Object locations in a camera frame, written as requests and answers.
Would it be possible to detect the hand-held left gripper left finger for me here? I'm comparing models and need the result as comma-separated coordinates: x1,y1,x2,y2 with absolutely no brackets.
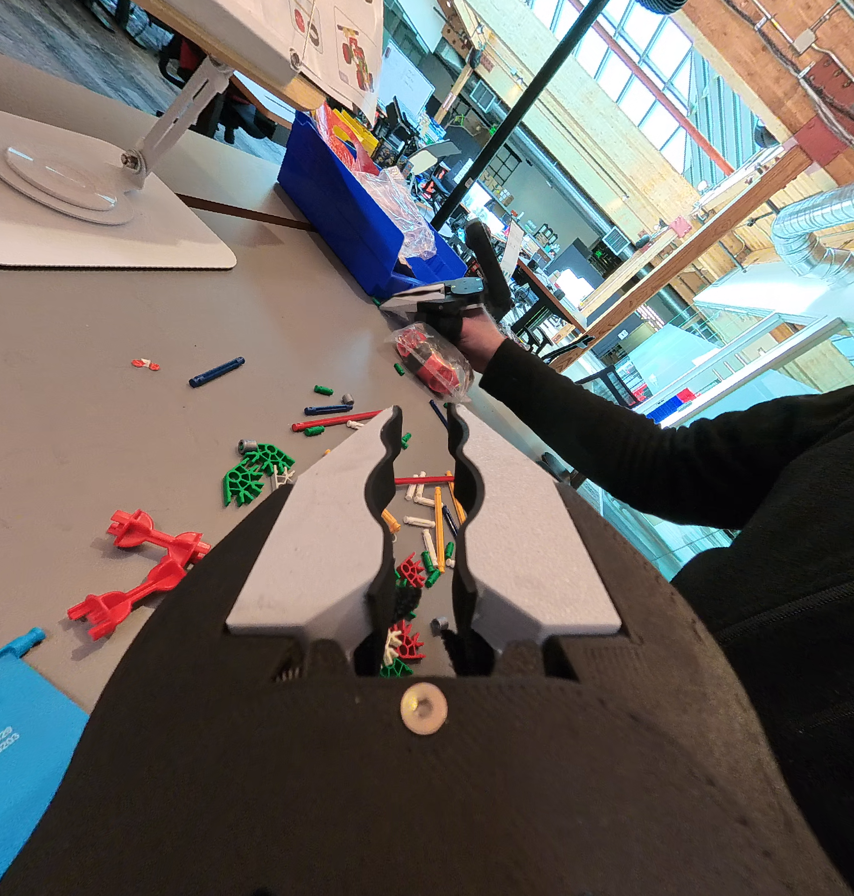
225,405,405,676

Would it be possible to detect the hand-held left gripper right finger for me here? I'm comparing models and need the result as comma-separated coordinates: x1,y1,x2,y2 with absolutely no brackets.
446,402,623,676

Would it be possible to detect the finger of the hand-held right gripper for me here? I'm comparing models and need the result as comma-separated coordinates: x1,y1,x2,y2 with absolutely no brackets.
379,281,449,312

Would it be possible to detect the bag of red toy parts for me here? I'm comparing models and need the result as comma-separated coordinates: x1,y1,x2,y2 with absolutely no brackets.
385,323,476,405

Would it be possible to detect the person's right forearm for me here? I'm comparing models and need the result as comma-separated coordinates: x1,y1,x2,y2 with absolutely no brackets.
478,339,785,533

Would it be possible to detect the person's right hand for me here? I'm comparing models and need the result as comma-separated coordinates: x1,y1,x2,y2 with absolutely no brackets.
457,314,507,374

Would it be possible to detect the crumpled clear plastic wrap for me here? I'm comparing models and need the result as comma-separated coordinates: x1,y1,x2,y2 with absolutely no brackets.
360,168,438,261

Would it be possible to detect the green toy connector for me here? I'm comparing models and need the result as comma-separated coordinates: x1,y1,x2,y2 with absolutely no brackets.
248,442,296,478
223,462,267,507

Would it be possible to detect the heap of mixed toy rods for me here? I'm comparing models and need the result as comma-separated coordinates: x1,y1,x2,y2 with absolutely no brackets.
381,470,470,590

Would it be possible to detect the blue plastic bin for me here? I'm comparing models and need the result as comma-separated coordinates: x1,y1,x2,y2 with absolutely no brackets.
278,111,468,301

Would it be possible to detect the red long toy rod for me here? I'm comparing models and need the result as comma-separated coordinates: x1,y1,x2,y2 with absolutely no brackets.
292,409,384,432

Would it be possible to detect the black pole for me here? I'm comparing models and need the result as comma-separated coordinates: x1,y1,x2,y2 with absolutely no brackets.
430,0,611,231

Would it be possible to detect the red toy spool piece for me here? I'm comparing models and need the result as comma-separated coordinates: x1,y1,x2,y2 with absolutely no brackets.
66,556,190,641
107,509,211,562

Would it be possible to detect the red sheet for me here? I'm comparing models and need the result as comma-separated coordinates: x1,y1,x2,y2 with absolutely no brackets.
314,105,380,176

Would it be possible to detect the printed instruction sheet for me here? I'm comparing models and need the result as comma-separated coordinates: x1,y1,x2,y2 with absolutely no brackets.
287,0,385,121

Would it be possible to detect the white stand board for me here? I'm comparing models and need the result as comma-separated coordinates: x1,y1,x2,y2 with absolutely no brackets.
133,0,330,112

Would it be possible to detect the white stand base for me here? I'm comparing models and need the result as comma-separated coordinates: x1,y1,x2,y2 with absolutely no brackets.
0,105,238,270

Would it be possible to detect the cyan toy panel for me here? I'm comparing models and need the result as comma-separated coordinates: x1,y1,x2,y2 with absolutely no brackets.
0,628,90,896

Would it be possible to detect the silver air duct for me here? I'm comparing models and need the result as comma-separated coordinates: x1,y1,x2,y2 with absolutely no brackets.
770,175,854,287

